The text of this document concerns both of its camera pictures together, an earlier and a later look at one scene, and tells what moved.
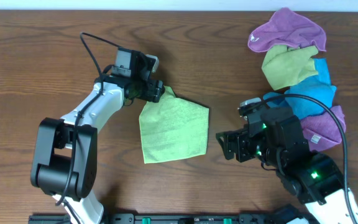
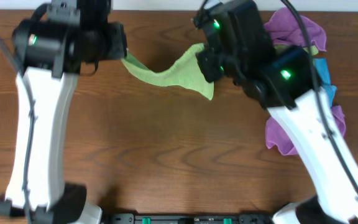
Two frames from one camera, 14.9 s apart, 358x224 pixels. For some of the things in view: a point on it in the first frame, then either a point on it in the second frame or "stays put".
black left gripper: x=155 y=90 to x=119 y=44
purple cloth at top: x=287 y=27 stays put
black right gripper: x=240 y=137 to x=207 y=58
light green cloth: x=173 y=129 to x=183 y=71
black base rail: x=163 y=218 stays put
